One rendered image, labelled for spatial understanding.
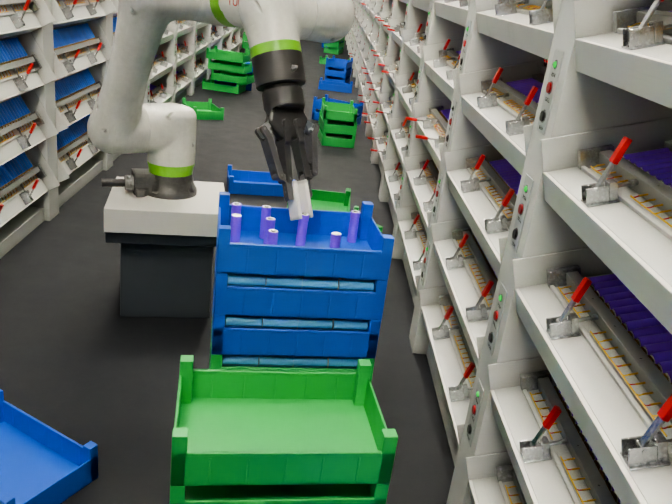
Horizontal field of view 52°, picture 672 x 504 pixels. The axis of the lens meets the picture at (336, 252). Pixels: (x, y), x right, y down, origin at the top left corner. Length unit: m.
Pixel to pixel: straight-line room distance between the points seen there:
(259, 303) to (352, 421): 0.26
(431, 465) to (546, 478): 0.57
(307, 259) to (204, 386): 0.27
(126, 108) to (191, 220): 0.33
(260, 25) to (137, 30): 0.47
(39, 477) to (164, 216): 0.72
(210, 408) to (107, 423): 0.55
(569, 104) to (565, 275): 0.26
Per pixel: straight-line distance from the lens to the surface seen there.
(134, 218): 1.85
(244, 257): 1.16
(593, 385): 0.90
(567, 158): 1.08
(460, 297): 1.53
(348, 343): 1.26
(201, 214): 1.84
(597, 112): 1.09
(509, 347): 1.19
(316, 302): 1.21
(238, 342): 1.24
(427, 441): 1.65
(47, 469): 1.52
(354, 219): 1.33
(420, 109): 2.45
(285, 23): 1.26
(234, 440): 1.05
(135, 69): 1.73
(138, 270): 1.97
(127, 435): 1.59
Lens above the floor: 0.97
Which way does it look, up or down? 22 degrees down
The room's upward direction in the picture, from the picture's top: 7 degrees clockwise
